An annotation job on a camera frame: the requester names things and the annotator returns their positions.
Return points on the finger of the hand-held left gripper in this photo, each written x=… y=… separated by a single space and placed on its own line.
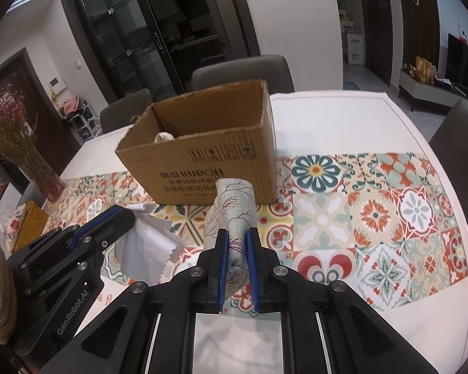
x=109 y=218
x=82 y=268

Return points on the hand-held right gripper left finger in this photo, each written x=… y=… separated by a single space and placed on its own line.
x=223 y=268

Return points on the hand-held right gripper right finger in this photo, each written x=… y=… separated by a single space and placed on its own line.
x=252 y=268

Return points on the white cloth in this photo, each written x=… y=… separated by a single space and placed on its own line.
x=148 y=245

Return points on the beige floral cloth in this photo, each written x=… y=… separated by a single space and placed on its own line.
x=234 y=218

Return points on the cream fabric bundle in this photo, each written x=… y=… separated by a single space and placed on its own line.
x=164 y=137

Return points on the brown cardboard box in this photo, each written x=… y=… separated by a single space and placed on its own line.
x=202 y=163

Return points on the woven yellow mat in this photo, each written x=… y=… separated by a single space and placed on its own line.
x=33 y=224

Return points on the pink glass vase dried flowers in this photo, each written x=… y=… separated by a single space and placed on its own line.
x=46 y=185

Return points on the floral fabric pouch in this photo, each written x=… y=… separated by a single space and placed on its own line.
x=11 y=226

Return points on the shoe rack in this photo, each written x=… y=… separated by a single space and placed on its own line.
x=80 y=119

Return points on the grey dining chair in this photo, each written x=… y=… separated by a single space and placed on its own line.
x=126 y=111
x=460 y=144
x=241 y=72

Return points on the white intercom panel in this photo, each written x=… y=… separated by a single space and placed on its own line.
x=56 y=84

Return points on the dark wooden entrance door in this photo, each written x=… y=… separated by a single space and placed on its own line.
x=27 y=97

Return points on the dark glass sliding door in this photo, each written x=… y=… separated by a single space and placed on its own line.
x=160 y=27

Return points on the white box on floor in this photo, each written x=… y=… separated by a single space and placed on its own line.
x=355 y=48

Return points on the white television cabinet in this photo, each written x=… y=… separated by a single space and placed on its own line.
x=429 y=91

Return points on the yellow packages on cabinet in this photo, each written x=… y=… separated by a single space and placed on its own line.
x=423 y=68

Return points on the dark interior door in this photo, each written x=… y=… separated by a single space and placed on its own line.
x=380 y=27

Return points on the black television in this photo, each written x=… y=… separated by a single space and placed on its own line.
x=466 y=62

